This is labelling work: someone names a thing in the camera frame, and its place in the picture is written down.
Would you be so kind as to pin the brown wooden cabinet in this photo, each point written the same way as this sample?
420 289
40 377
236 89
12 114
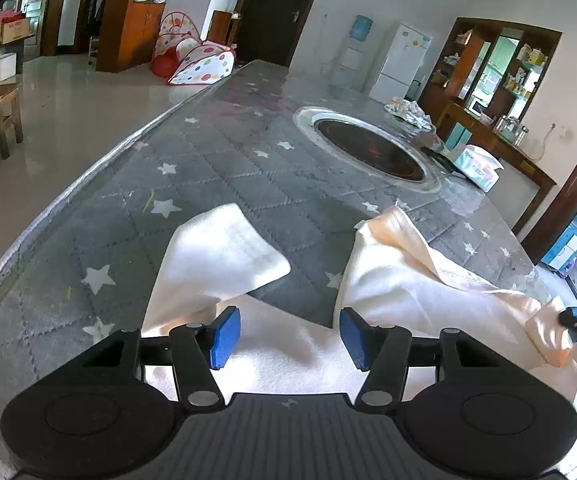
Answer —
128 35

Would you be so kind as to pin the dark wooden door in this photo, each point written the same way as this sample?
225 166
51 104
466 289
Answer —
273 10

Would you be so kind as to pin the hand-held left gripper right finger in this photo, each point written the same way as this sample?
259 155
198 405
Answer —
356 340

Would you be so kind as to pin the round built-in hot pot cooker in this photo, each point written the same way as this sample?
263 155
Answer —
368 150

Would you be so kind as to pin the dark wooden display shelf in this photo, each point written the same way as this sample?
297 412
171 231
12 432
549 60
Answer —
468 60

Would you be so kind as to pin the black flat device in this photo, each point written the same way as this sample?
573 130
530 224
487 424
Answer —
448 162

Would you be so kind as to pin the polka dot play tent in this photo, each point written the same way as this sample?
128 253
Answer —
198 62

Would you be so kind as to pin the cardboard box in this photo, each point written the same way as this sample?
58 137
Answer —
16 29

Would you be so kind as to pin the tissue pack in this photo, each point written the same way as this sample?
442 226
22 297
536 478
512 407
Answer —
475 165

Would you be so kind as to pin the cream cloth garment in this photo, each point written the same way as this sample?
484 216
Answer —
393 280

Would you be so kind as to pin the dark wooden sideboard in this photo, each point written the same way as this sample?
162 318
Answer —
513 157

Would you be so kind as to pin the white fridge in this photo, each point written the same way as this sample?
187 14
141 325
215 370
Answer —
398 60

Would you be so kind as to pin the crumpled white cloth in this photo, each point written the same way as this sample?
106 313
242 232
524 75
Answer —
411 110

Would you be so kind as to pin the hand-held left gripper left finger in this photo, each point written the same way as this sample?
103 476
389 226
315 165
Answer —
224 337

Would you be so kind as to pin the blue water bottle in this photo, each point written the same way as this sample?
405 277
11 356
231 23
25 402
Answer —
362 29

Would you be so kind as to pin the white water dispenser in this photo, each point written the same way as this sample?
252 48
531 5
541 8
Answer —
351 65

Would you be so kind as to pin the teal box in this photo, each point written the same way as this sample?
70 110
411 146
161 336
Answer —
459 137

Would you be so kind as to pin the blue cabinet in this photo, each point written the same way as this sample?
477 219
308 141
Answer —
565 247

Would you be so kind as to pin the grey star quilted table cover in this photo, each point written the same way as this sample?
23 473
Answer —
218 160

